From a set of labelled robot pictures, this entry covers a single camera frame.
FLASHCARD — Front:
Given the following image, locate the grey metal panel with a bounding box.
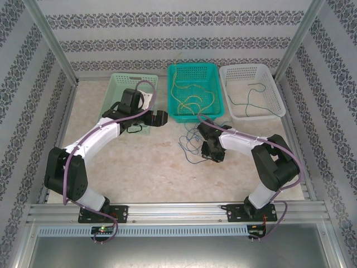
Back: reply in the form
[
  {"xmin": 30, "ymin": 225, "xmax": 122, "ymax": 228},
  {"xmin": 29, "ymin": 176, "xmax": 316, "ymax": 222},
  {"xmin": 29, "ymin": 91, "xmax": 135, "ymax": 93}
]
[{"xmin": 12, "ymin": 223, "xmax": 345, "ymax": 268}]

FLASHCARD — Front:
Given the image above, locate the teal plastic basket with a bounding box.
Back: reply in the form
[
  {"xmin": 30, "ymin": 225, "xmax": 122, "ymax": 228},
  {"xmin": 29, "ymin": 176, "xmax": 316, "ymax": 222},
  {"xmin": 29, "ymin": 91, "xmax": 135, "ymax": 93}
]
[{"xmin": 166, "ymin": 63, "xmax": 226, "ymax": 124}]

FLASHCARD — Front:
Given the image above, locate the thin black left wrist cable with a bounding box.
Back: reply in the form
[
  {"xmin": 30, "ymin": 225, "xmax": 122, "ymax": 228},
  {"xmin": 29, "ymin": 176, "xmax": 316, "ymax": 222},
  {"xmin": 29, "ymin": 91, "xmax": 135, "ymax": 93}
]
[{"xmin": 126, "ymin": 123, "xmax": 145, "ymax": 134}]

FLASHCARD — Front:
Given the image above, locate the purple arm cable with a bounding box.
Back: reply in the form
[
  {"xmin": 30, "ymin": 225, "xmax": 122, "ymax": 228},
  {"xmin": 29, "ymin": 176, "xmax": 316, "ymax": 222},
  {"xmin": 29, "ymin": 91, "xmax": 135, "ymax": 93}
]
[
  {"xmin": 63, "ymin": 80, "xmax": 157, "ymax": 245},
  {"xmin": 197, "ymin": 113, "xmax": 305, "ymax": 243}
]

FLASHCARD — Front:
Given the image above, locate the pale green plastic basket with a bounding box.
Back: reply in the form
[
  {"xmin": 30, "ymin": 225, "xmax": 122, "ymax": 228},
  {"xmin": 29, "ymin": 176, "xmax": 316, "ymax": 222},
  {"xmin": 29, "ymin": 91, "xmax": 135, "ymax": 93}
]
[{"xmin": 97, "ymin": 72, "xmax": 159, "ymax": 136}]

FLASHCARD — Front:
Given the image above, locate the aluminium side rail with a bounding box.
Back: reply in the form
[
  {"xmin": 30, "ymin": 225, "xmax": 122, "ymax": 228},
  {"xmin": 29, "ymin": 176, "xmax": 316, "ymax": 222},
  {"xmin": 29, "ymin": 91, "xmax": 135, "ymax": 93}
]
[
  {"xmin": 279, "ymin": 116, "xmax": 317, "ymax": 201},
  {"xmin": 37, "ymin": 79, "xmax": 79, "ymax": 204}
]

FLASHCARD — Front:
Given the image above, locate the aluminium frame post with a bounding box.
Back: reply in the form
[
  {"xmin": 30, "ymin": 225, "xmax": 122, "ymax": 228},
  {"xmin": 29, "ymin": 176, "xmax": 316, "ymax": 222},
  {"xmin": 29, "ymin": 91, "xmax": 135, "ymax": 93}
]
[
  {"xmin": 26, "ymin": 0, "xmax": 79, "ymax": 84},
  {"xmin": 274, "ymin": 0, "xmax": 327, "ymax": 82}
]

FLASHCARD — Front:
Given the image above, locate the slotted white cable duct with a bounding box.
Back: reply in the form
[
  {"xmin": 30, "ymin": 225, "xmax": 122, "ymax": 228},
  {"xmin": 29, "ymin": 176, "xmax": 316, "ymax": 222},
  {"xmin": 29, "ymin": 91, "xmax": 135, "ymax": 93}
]
[{"xmin": 37, "ymin": 225, "xmax": 249, "ymax": 238}]

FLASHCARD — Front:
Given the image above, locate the blue cable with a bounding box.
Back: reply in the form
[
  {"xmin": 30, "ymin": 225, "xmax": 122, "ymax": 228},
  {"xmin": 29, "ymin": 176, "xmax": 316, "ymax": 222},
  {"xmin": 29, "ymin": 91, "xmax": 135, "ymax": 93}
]
[
  {"xmin": 184, "ymin": 118, "xmax": 233, "ymax": 149},
  {"xmin": 178, "ymin": 119, "xmax": 202, "ymax": 165}
]

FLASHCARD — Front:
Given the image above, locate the white plastic basket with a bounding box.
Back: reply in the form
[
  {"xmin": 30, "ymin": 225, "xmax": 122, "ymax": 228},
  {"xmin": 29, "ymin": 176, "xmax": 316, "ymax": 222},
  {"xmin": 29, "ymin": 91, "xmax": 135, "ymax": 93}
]
[{"xmin": 219, "ymin": 63, "xmax": 287, "ymax": 121}]

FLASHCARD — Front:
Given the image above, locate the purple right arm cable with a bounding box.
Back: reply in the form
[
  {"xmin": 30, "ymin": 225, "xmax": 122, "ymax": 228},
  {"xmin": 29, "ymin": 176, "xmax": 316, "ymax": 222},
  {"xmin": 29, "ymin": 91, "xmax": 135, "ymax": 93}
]
[{"xmin": 197, "ymin": 113, "xmax": 305, "ymax": 243}]

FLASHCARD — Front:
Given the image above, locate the small circuit board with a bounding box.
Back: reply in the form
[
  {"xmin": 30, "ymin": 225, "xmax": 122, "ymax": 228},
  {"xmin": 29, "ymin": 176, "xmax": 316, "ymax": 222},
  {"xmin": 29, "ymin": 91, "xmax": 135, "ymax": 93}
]
[
  {"xmin": 91, "ymin": 226, "xmax": 115, "ymax": 235},
  {"xmin": 249, "ymin": 224, "xmax": 268, "ymax": 238}
]

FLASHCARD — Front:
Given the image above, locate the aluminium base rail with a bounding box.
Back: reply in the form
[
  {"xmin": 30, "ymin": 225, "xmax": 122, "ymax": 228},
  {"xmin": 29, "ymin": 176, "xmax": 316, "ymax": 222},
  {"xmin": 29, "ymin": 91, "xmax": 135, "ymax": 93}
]
[{"xmin": 26, "ymin": 201, "xmax": 329, "ymax": 224}]

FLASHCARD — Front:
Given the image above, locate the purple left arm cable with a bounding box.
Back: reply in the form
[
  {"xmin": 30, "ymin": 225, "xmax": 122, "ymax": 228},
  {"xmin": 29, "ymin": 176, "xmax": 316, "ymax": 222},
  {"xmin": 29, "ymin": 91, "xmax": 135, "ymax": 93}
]
[{"xmin": 63, "ymin": 80, "xmax": 157, "ymax": 245}]

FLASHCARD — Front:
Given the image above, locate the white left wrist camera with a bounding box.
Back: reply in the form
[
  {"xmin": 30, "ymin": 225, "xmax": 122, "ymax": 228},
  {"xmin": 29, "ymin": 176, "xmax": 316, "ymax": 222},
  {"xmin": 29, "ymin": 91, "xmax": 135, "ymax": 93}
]
[{"xmin": 138, "ymin": 90, "xmax": 155, "ymax": 109}]

